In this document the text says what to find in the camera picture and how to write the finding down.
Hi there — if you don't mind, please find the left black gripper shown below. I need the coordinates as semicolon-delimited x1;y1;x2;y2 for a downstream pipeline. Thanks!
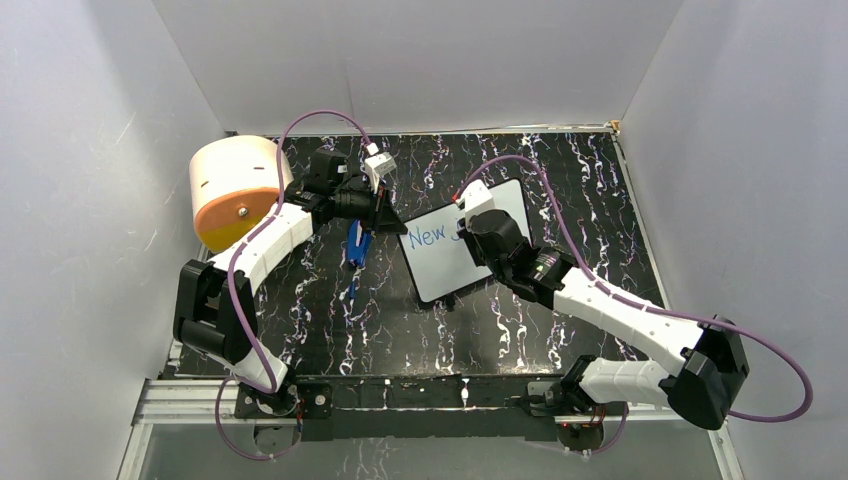
331;181;409;238

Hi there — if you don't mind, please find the small black-framed whiteboard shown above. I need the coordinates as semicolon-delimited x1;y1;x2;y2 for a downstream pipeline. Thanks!
399;203;492;303

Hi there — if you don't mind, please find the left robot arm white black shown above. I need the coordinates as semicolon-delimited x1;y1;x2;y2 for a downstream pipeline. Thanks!
173;136;405;416

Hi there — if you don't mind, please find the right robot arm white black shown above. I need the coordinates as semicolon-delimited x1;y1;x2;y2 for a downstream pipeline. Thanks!
458;209;749;430

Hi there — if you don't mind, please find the blue stapler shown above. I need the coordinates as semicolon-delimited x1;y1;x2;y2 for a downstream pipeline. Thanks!
345;220;373;269

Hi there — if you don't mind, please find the cream orange cylindrical drum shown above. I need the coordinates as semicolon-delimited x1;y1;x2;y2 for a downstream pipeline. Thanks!
189;135;280;253

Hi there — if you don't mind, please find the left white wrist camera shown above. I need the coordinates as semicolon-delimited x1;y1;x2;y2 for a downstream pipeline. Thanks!
364;142;397;194

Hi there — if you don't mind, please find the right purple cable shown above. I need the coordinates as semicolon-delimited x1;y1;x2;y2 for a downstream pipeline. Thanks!
453;154;815;456

